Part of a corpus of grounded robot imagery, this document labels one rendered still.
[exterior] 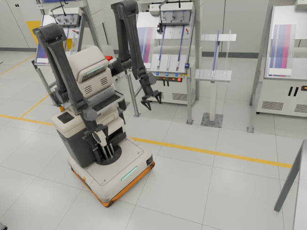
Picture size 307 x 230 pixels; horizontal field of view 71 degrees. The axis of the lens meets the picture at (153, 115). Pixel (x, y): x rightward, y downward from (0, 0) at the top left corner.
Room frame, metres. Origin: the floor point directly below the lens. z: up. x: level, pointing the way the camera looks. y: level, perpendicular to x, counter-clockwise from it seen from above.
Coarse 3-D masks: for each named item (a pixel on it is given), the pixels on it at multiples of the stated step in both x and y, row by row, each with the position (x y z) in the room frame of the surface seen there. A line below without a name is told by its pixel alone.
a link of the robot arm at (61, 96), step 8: (48, 24) 1.01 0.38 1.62; (56, 24) 0.99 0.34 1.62; (48, 32) 0.95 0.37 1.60; (56, 32) 0.97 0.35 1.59; (48, 40) 0.95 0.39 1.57; (48, 56) 1.02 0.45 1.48; (56, 72) 1.03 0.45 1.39; (56, 80) 1.06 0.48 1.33; (56, 88) 1.05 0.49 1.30; (64, 88) 1.04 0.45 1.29; (64, 96) 1.03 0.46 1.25
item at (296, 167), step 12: (300, 156) 0.81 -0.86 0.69; (300, 168) 0.65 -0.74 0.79; (288, 180) 0.81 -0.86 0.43; (300, 180) 0.58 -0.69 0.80; (288, 192) 0.79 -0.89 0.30; (300, 192) 0.52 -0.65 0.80; (276, 204) 0.81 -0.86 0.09; (300, 204) 0.47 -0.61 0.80; (300, 216) 0.41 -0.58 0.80; (300, 228) 0.37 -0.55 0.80
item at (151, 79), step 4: (136, 76) 1.21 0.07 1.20; (140, 76) 1.25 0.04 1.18; (144, 76) 1.19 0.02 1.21; (148, 76) 1.16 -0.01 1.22; (152, 76) 1.17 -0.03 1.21; (144, 80) 1.18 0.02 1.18; (148, 80) 1.14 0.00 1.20; (152, 80) 1.15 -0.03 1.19; (156, 80) 1.16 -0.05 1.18; (148, 84) 1.16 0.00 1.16; (152, 84) 1.15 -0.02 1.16
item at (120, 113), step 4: (120, 112) 1.48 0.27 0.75; (120, 116) 1.46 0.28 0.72; (124, 120) 1.48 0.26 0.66; (124, 124) 1.47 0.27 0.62; (120, 128) 1.30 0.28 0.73; (116, 132) 1.27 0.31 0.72; (120, 132) 1.28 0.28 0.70; (112, 136) 1.25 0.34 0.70; (116, 136) 1.25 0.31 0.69; (108, 140) 1.21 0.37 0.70; (112, 140) 1.23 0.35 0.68; (108, 144) 1.27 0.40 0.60
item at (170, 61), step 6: (156, 54) 2.32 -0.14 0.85; (162, 54) 2.29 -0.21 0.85; (168, 54) 2.26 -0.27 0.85; (156, 60) 2.27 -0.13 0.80; (162, 60) 2.24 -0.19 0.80; (168, 60) 2.22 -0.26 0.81; (174, 60) 2.19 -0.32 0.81; (180, 60) 2.16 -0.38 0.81; (156, 66) 2.22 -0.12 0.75; (162, 66) 2.20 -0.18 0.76; (168, 66) 2.17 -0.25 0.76; (174, 66) 2.14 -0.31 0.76; (180, 66) 2.11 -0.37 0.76
